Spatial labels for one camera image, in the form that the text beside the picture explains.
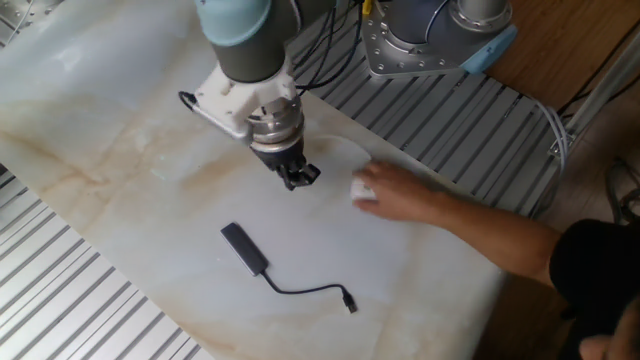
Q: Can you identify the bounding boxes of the dark grey USB docking station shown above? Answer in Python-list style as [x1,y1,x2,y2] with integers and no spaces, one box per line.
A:
[219,222,359,315]

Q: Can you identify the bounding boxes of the person's right hand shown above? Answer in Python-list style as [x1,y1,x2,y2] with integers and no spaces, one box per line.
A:
[352,159,444,224]

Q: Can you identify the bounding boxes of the black camera cable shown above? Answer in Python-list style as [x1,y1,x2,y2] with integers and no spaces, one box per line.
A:
[178,90,201,114]

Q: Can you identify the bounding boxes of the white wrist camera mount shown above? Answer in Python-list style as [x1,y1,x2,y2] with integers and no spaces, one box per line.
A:
[192,64,301,142]

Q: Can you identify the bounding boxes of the white cable bundle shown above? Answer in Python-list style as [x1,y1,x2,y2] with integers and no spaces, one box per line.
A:
[524,97,571,221]

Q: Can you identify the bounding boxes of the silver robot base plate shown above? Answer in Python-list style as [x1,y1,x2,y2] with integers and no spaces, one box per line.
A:
[359,4,469,79]

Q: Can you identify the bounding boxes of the black chair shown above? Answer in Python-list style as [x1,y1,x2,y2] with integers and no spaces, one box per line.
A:
[604,157,640,226]

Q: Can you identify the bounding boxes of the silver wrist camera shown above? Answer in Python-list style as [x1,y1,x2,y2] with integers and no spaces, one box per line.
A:
[189,102,251,142]

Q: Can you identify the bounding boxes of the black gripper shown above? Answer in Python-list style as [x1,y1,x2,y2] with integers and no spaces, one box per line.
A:
[252,137,322,192]

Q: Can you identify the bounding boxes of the silver plate with screws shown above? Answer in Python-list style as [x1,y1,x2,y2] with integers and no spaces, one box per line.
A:
[0,0,64,31]

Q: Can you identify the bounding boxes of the aluminium frame post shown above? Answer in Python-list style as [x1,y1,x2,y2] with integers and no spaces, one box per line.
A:
[547,29,640,159]

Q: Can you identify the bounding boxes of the black shirt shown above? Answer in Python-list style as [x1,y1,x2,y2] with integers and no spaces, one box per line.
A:
[548,218,640,341]

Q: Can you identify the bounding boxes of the white round USB hub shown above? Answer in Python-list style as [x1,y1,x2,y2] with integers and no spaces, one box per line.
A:
[304,133,379,203]

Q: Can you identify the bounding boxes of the person's right forearm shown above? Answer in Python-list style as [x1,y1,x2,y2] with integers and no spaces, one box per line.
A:
[432,192,564,286]

